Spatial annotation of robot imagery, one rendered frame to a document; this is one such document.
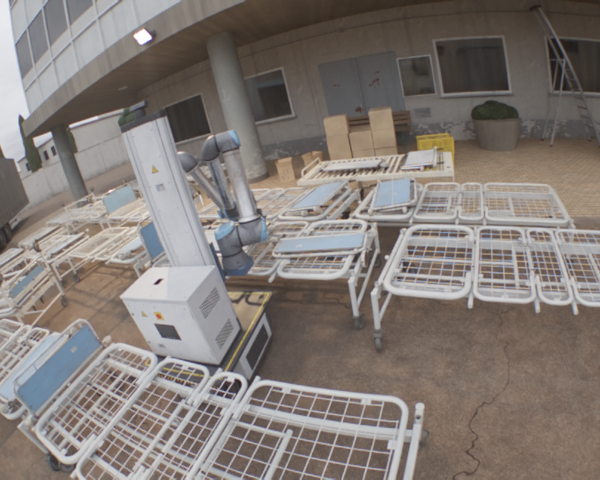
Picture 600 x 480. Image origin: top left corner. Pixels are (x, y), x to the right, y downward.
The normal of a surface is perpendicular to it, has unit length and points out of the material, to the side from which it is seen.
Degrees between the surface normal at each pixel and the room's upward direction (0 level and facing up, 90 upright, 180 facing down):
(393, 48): 90
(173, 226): 90
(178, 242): 90
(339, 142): 90
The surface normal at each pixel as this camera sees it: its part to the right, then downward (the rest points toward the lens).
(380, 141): -0.27, 0.48
